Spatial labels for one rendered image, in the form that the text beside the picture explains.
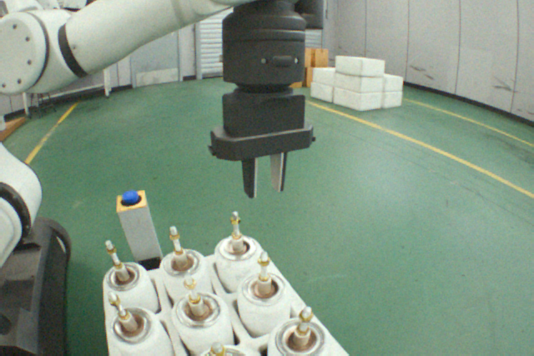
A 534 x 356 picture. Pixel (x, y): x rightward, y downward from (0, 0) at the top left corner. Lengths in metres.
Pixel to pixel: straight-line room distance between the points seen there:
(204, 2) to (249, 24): 0.05
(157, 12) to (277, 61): 0.12
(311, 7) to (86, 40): 0.23
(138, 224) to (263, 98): 0.45
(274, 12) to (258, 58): 0.05
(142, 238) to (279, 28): 0.54
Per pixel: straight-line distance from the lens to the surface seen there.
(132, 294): 0.52
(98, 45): 0.26
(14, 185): 0.57
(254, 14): 0.25
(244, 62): 0.25
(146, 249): 0.68
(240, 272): 0.53
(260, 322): 0.48
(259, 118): 0.27
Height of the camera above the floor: 0.63
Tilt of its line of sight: 24 degrees down
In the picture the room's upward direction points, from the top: straight up
